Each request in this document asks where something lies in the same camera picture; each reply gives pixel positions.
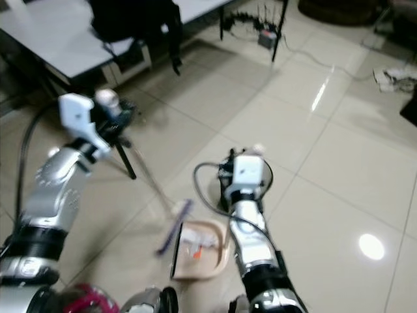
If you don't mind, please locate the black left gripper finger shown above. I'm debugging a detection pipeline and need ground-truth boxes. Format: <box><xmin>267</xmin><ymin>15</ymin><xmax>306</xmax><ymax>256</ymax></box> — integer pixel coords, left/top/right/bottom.
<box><xmin>113</xmin><ymin>143</ymin><xmax>138</xmax><ymax>181</ymax></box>

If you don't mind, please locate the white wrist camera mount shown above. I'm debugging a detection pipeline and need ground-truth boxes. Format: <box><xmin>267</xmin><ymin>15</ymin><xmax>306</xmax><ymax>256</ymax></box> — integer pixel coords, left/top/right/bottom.
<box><xmin>224</xmin><ymin>153</ymin><xmax>266</xmax><ymax>201</ymax></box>
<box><xmin>59</xmin><ymin>93</ymin><xmax>113</xmax><ymax>161</ymax></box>

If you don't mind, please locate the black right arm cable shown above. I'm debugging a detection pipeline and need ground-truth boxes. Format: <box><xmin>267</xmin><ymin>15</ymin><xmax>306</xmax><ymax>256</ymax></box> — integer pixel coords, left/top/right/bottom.
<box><xmin>193</xmin><ymin>161</ymin><xmax>268</xmax><ymax>237</ymax></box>

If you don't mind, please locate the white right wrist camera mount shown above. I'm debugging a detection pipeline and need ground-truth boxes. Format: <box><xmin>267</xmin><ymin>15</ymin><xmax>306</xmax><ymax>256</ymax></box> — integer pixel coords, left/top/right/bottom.
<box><xmin>224</xmin><ymin>153</ymin><xmax>266</xmax><ymax>201</ymax></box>

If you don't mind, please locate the white floor cable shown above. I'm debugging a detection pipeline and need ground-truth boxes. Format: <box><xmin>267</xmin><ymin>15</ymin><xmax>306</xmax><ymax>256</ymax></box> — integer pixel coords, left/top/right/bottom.
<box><xmin>278</xmin><ymin>36</ymin><xmax>380</xmax><ymax>82</ymax></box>

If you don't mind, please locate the robot left leg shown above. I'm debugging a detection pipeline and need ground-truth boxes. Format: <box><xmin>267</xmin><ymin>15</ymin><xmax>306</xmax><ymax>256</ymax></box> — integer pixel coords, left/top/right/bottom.
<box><xmin>120</xmin><ymin>286</ymin><xmax>179</xmax><ymax>313</ymax></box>

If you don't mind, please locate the robot right leg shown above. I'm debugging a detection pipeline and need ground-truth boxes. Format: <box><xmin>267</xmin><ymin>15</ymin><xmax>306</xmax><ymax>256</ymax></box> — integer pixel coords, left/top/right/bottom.
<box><xmin>227</xmin><ymin>295</ymin><xmax>256</xmax><ymax>313</ymax></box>

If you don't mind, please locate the beige plastic dustpan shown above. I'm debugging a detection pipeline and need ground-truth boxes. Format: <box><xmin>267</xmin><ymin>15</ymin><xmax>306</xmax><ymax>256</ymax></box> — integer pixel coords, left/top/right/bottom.
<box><xmin>171</xmin><ymin>143</ymin><xmax>266</xmax><ymax>282</ymax></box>

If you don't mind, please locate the white table with black legs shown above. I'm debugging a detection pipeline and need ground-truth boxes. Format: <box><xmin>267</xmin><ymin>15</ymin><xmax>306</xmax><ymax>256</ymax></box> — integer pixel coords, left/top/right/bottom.
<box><xmin>0</xmin><ymin>0</ymin><xmax>291</xmax><ymax>115</ymax></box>

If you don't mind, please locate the robot leg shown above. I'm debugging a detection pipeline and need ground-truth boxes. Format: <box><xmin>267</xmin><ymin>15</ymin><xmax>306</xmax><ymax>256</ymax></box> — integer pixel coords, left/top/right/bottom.
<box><xmin>227</xmin><ymin>295</ymin><xmax>256</xmax><ymax>313</ymax></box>
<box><xmin>120</xmin><ymin>286</ymin><xmax>179</xmax><ymax>313</ymax></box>

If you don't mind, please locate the white crumpled item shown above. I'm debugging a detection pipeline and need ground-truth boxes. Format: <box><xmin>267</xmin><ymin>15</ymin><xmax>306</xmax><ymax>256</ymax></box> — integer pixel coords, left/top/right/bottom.
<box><xmin>373</xmin><ymin>65</ymin><xmax>417</xmax><ymax>93</ymax></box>

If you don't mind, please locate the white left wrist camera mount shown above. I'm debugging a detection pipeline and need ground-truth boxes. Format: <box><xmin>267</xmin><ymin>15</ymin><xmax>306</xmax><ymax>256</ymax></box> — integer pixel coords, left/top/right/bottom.
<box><xmin>59</xmin><ymin>93</ymin><xmax>113</xmax><ymax>161</ymax></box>

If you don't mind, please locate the black object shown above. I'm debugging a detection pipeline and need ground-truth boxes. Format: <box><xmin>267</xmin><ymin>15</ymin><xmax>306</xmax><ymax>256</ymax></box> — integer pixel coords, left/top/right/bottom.
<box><xmin>400</xmin><ymin>90</ymin><xmax>417</xmax><ymax>126</ymax></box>

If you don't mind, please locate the red robot torso part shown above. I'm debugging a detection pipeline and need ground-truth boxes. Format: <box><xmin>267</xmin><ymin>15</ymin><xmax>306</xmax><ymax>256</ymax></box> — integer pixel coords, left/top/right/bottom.
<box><xmin>61</xmin><ymin>282</ymin><xmax>120</xmax><ymax>313</ymax></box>

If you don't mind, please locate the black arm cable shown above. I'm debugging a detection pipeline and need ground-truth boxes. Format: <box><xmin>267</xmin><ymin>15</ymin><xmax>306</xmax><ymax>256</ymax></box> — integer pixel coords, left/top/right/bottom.
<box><xmin>193</xmin><ymin>161</ymin><xmax>268</xmax><ymax>237</ymax></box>
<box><xmin>17</xmin><ymin>101</ymin><xmax>67</xmax><ymax>217</ymax></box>

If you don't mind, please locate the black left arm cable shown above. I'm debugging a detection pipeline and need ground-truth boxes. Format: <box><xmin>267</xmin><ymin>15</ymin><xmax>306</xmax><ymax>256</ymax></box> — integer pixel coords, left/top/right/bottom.
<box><xmin>17</xmin><ymin>101</ymin><xmax>67</xmax><ymax>217</ymax></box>

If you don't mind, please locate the dark round cushion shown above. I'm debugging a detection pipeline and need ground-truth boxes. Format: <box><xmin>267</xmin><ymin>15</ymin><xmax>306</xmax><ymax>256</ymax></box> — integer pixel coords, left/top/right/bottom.
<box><xmin>298</xmin><ymin>0</ymin><xmax>390</xmax><ymax>26</ymax></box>

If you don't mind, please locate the grey power strip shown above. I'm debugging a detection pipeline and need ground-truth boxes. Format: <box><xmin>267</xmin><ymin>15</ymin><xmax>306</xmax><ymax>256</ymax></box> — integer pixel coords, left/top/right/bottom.
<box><xmin>257</xmin><ymin>29</ymin><xmax>279</xmax><ymax>50</ymax></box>

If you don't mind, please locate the purple bristle broom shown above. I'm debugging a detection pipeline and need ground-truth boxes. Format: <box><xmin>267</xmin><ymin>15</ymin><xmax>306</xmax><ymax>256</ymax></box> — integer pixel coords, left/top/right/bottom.
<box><xmin>95</xmin><ymin>89</ymin><xmax>197</xmax><ymax>256</ymax></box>

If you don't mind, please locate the black bag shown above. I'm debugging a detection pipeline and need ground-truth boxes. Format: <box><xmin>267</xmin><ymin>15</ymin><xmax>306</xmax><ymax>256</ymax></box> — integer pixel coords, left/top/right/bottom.
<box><xmin>90</xmin><ymin>0</ymin><xmax>184</xmax><ymax>76</ymax></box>

